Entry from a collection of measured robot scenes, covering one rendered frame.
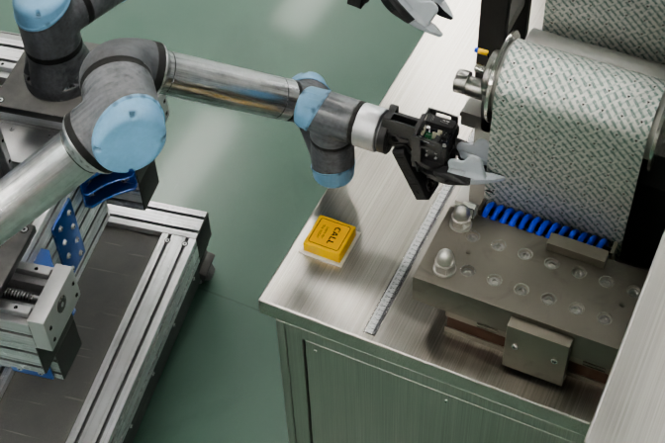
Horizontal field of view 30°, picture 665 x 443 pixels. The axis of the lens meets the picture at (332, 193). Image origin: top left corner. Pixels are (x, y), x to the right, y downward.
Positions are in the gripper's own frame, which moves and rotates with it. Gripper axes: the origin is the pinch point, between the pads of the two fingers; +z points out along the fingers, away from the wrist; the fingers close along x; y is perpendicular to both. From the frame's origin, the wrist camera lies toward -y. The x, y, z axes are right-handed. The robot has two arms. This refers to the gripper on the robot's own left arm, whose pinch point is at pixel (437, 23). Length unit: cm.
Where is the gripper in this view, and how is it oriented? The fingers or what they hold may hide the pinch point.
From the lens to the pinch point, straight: 195.6
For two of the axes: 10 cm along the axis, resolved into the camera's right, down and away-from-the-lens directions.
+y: 5.5, -2.9, -7.9
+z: 7.1, 6.5, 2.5
